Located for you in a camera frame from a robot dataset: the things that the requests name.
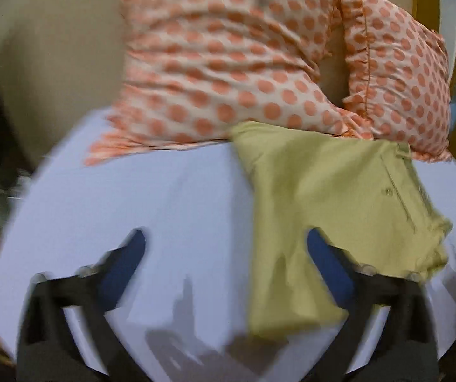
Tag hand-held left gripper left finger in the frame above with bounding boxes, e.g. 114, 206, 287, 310
17, 229, 148, 382

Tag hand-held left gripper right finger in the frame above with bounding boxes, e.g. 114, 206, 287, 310
307, 227, 440, 382

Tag yellow-green pants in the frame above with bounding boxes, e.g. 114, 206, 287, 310
230, 121, 453, 337

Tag white bed sheet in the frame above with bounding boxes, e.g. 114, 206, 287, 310
0, 107, 456, 377

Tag small orange polka dot pillow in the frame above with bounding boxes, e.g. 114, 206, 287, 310
337, 0, 453, 164

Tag yellow wooden headboard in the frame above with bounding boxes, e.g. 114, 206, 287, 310
413, 0, 456, 168

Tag large orange polka dot pillow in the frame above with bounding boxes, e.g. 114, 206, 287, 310
84, 0, 374, 167

